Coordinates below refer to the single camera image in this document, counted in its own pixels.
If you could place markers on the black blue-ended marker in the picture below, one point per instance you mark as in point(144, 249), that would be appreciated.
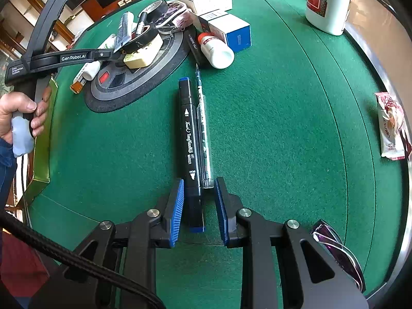
point(190, 154)

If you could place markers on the person's left hand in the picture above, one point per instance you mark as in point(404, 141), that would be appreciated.
point(19, 104)

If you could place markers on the large white bottle red label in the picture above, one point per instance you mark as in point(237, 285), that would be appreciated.
point(328, 3)

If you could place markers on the grey white tube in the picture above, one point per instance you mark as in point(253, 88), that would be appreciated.
point(125, 29)

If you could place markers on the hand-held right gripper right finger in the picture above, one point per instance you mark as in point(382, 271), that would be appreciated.
point(222, 212)

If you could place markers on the white barcode box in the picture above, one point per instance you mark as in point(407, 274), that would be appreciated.
point(212, 14)

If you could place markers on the clear pen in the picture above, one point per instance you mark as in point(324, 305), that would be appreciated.
point(202, 128)

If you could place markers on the red snack packet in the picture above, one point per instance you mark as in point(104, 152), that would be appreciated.
point(391, 125)

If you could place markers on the round grey table control panel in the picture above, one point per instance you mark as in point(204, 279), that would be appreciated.
point(128, 83)

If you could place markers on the clear case with purple print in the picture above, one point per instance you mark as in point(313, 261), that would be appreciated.
point(176, 15)

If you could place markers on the small black marker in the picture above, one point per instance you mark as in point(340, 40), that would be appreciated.
point(141, 22)

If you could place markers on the blue and white box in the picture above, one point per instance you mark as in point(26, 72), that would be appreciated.
point(236, 33)

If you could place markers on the white brown-capped tube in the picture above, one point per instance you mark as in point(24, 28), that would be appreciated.
point(84, 76)

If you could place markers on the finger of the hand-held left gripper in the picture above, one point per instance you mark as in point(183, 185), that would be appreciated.
point(119, 58)

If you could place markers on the glasses in clear wrap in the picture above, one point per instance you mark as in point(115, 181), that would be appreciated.
point(338, 254)

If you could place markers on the black slim box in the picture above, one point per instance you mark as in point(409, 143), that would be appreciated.
point(194, 50)

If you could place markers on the black tape roll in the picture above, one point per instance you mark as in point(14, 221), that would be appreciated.
point(157, 6)
point(141, 40)

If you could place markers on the white pill bottle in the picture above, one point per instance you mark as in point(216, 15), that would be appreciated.
point(215, 51)

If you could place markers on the white green-print tube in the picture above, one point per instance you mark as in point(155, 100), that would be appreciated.
point(106, 43)

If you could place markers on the wooden wall shelf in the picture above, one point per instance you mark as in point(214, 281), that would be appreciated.
point(13, 22)

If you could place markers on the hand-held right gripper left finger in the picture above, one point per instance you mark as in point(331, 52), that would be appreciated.
point(177, 212)

